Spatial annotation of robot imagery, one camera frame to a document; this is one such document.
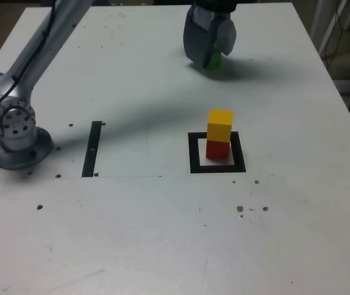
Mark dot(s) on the black tape square outline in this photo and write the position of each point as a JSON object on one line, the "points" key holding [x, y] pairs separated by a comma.
{"points": [[193, 153]]}

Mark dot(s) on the red cube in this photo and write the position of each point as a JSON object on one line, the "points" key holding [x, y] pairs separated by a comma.
{"points": [[218, 150]]}

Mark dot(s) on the green cube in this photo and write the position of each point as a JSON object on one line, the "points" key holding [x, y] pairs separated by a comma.
{"points": [[215, 61]]}

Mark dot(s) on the white metal frame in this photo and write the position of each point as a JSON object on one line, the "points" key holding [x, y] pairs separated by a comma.
{"points": [[328, 32]]}

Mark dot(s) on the black tape strip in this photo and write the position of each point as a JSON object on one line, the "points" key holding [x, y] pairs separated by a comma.
{"points": [[89, 153]]}

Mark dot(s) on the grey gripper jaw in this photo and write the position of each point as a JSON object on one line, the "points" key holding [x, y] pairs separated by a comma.
{"points": [[198, 40], [226, 35]]}

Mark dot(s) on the yellow cube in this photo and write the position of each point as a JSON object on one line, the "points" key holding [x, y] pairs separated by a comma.
{"points": [[219, 129]]}

